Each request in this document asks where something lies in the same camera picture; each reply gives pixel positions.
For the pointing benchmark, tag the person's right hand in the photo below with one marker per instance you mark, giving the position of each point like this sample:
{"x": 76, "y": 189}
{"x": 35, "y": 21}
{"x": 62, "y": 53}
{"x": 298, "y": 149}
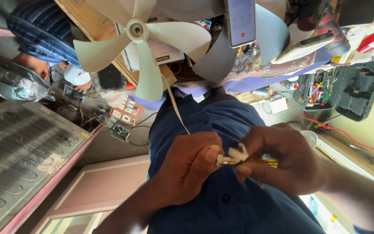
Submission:
{"x": 281, "y": 162}

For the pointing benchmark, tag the person's left hand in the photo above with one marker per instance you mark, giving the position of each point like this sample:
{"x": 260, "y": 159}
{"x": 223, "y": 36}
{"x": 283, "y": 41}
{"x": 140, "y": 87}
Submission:
{"x": 183, "y": 169}

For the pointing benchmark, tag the white round bowl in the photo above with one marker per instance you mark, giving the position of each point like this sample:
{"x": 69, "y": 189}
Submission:
{"x": 310, "y": 138}

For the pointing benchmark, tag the small white box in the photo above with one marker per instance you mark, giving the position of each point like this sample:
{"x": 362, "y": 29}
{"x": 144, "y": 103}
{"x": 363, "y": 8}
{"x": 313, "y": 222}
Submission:
{"x": 278, "y": 105}

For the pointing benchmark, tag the green circuit board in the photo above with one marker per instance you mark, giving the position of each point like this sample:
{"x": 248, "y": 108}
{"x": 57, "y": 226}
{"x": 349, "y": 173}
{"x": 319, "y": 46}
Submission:
{"x": 120, "y": 132}

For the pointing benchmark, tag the small spray can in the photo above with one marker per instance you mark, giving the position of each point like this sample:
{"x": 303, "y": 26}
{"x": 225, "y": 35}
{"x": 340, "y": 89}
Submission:
{"x": 289, "y": 85}

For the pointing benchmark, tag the patterned purple table cloth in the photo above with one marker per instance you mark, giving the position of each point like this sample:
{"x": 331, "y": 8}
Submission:
{"x": 258, "y": 70}

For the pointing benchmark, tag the black open tool case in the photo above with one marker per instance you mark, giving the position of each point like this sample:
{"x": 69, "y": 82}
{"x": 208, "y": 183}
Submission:
{"x": 355, "y": 87}

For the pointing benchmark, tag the grey plastic fan blade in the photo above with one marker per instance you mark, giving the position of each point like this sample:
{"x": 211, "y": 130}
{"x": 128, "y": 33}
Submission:
{"x": 219, "y": 58}

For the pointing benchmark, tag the cream plastic fan blade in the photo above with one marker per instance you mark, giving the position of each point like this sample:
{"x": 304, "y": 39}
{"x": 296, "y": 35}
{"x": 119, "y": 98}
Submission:
{"x": 141, "y": 35}

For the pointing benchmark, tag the smartphone with lit screen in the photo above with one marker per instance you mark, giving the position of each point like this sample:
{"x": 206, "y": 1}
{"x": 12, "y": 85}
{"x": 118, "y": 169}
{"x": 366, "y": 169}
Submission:
{"x": 240, "y": 21}

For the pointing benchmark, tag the grey ribbed metal panel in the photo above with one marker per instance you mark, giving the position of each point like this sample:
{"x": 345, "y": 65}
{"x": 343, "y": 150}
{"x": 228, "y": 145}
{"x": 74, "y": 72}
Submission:
{"x": 21, "y": 152}

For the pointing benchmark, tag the black tablet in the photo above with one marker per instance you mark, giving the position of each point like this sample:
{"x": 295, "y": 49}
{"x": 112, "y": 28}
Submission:
{"x": 357, "y": 13}

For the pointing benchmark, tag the clear plastic lamp cover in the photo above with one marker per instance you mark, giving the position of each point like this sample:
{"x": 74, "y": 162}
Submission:
{"x": 16, "y": 83}

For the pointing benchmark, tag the orange switch board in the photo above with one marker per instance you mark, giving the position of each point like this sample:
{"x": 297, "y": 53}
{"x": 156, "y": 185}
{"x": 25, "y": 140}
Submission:
{"x": 126, "y": 112}

